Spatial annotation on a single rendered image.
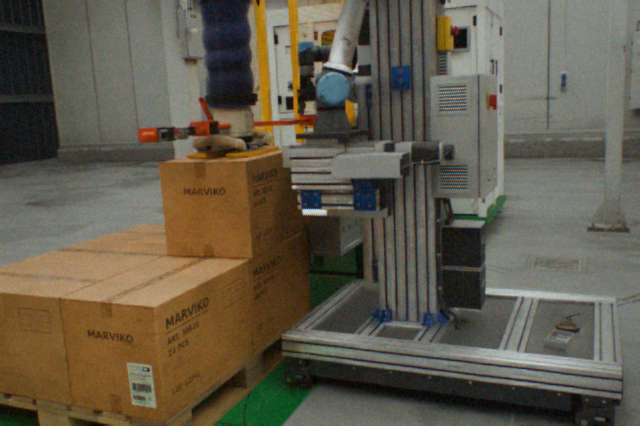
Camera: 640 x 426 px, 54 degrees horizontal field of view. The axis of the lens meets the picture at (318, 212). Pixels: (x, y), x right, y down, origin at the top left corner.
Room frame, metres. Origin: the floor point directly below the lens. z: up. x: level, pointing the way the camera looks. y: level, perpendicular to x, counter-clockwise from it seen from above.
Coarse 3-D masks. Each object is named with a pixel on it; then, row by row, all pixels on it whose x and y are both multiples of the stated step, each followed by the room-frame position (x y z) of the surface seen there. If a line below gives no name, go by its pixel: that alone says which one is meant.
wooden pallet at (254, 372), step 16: (256, 352) 2.50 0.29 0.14; (272, 352) 2.78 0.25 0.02; (240, 368) 2.38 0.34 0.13; (256, 368) 2.49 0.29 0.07; (272, 368) 2.62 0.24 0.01; (240, 384) 2.43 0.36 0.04; (256, 384) 2.48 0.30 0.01; (0, 400) 2.23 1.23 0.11; (16, 400) 2.20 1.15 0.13; (32, 400) 2.17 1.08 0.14; (224, 400) 2.32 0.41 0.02; (48, 416) 2.14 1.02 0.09; (64, 416) 2.11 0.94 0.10; (80, 416) 2.08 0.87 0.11; (96, 416) 2.05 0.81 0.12; (112, 416) 2.02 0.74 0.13; (128, 416) 2.01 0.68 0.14; (176, 416) 1.98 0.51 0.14; (192, 416) 2.20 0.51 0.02; (208, 416) 2.20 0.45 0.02
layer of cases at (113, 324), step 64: (64, 256) 2.72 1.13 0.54; (128, 256) 2.65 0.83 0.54; (0, 320) 2.21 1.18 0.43; (64, 320) 2.09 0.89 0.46; (128, 320) 1.98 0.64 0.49; (192, 320) 2.11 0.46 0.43; (256, 320) 2.52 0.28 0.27; (0, 384) 2.23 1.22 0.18; (64, 384) 2.10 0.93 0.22; (128, 384) 1.99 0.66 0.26; (192, 384) 2.08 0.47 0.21
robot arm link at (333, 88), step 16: (352, 0) 2.37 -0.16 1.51; (368, 0) 2.39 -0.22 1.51; (352, 16) 2.36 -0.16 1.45; (336, 32) 2.39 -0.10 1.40; (352, 32) 2.37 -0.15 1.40; (336, 48) 2.37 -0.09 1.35; (352, 48) 2.38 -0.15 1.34; (336, 64) 2.36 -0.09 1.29; (320, 80) 2.35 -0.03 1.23; (336, 80) 2.33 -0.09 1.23; (320, 96) 2.35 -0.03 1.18; (336, 96) 2.34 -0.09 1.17
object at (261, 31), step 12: (264, 0) 4.04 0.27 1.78; (264, 12) 4.04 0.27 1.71; (264, 24) 4.04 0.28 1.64; (264, 36) 4.03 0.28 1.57; (252, 48) 4.20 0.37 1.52; (264, 48) 4.03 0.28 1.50; (252, 60) 4.22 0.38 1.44; (264, 60) 4.03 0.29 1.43; (264, 72) 4.03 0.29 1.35; (264, 84) 4.02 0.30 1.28; (264, 96) 4.02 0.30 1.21; (264, 108) 4.02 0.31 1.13; (264, 120) 4.03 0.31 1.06
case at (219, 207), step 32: (192, 160) 2.64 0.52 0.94; (224, 160) 2.56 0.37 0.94; (256, 160) 2.59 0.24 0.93; (192, 192) 2.57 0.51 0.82; (224, 192) 2.52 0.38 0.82; (256, 192) 2.57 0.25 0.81; (288, 192) 2.89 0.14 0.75; (192, 224) 2.58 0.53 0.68; (224, 224) 2.53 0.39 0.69; (256, 224) 2.55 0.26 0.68; (288, 224) 2.87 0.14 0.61; (192, 256) 2.58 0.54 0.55; (224, 256) 2.53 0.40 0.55; (256, 256) 2.52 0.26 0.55
